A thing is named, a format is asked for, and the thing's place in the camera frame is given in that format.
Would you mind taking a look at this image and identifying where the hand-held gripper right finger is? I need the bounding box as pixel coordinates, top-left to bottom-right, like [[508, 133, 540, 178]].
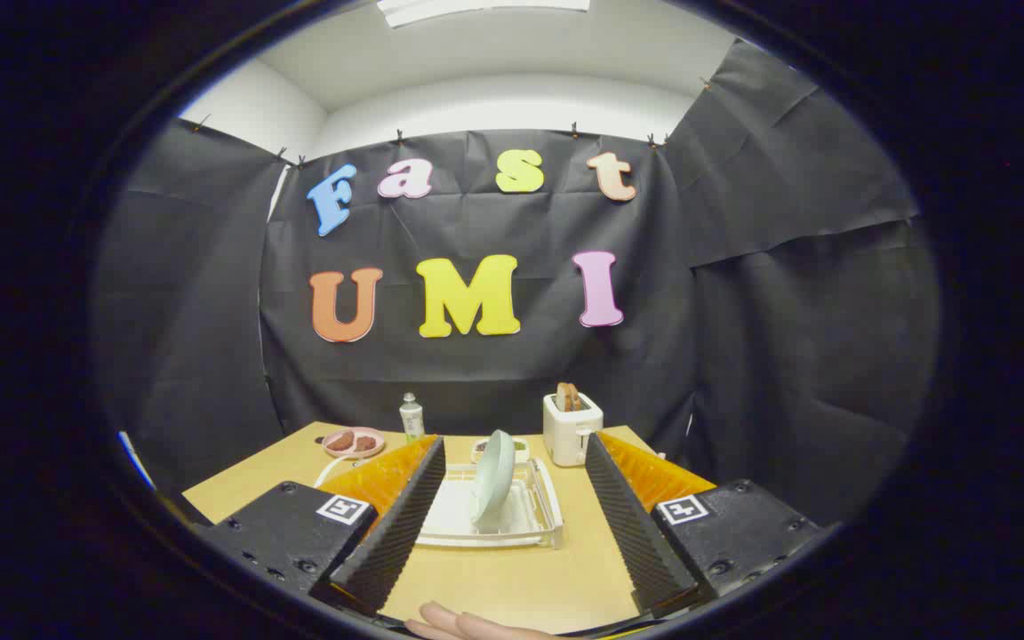
[[583, 432, 826, 620]]

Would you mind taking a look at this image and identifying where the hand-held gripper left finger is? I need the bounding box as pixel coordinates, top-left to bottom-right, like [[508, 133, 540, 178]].
[[196, 434, 447, 619]]

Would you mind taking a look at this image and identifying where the white wire dish rack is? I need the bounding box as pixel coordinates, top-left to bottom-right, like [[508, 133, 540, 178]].
[[315, 455, 564, 549]]

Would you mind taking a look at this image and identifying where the pale green plate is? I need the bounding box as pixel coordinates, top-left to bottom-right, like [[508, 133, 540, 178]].
[[470, 430, 516, 527]]

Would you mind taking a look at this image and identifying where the small pink plate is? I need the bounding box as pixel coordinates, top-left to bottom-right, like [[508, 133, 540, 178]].
[[323, 427, 386, 460]]

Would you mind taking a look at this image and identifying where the white divided dish of grains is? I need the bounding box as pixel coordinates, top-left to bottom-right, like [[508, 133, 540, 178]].
[[471, 437, 531, 465]]

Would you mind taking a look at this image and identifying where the clear bottle with green label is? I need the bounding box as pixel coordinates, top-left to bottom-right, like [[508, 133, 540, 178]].
[[399, 392, 425, 443]]

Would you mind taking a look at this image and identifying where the white toaster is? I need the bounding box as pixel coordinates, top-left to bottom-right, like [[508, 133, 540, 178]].
[[543, 393, 604, 468]]

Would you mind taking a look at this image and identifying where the black backdrop cloth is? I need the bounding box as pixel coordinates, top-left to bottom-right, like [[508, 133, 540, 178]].
[[90, 40, 940, 525]]

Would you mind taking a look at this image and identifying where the ceiling light panel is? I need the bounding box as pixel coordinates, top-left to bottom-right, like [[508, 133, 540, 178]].
[[377, 0, 591, 28]]

